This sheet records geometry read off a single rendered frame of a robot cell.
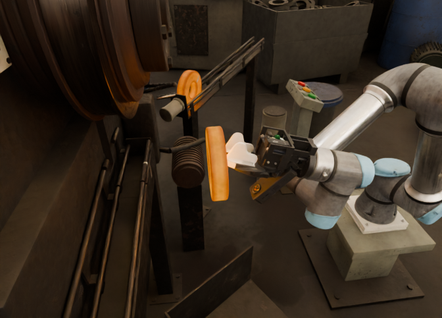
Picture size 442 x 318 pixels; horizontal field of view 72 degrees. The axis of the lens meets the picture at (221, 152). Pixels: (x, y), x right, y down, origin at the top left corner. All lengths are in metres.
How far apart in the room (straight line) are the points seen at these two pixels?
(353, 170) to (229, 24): 2.80
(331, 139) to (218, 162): 0.38
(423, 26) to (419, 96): 3.05
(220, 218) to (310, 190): 0.95
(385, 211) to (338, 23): 2.16
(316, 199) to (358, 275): 0.78
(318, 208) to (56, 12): 0.63
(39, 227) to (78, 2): 0.32
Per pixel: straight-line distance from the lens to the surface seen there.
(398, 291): 1.57
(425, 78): 0.91
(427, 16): 3.91
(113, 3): 0.53
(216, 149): 0.58
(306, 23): 2.94
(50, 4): 0.50
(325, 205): 0.75
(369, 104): 0.90
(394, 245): 1.33
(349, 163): 0.71
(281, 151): 0.62
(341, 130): 0.86
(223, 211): 1.70
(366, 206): 1.30
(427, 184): 1.10
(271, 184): 0.68
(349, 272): 1.46
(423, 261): 1.76
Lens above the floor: 1.21
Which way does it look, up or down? 35 degrees down
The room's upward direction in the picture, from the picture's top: straight up
